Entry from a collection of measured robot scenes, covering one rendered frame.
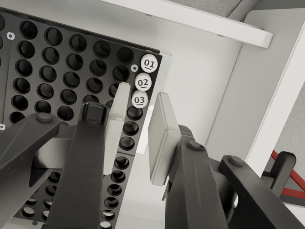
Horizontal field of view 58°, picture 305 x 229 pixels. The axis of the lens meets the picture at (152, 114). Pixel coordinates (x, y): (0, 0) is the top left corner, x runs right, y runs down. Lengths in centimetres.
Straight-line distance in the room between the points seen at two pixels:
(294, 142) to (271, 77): 121
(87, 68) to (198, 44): 12
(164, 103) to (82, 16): 15
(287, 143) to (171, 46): 117
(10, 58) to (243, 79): 19
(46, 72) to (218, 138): 17
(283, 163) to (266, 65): 9
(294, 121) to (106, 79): 121
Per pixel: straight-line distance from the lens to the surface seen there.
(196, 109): 30
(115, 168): 25
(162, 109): 16
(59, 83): 23
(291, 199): 53
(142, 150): 30
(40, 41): 22
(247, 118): 24
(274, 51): 23
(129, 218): 35
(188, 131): 15
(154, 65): 20
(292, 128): 139
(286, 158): 26
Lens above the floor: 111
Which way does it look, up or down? 70 degrees down
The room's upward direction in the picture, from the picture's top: 173 degrees clockwise
